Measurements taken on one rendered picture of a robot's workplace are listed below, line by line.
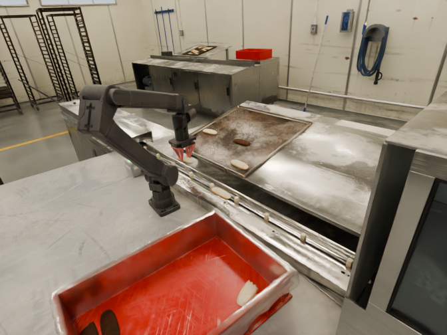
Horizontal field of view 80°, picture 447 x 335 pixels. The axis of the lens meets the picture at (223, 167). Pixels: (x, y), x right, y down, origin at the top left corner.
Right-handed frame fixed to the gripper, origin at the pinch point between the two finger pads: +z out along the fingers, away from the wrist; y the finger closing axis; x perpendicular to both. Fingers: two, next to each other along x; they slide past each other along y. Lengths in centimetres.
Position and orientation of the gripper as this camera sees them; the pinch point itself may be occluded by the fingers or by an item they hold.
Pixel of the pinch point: (185, 158)
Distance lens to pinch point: 116.8
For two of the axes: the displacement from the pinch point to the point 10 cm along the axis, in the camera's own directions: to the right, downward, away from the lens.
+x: 6.8, 3.1, -6.6
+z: 0.6, 8.8, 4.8
